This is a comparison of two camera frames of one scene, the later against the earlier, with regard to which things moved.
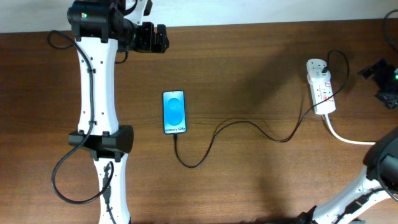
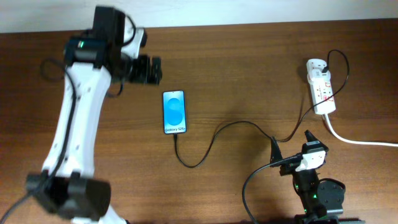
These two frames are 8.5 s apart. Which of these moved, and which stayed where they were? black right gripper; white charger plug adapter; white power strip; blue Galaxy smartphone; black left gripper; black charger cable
Moved: black left gripper; black right gripper
Stayed: black charger cable; blue Galaxy smartphone; white charger plug adapter; white power strip
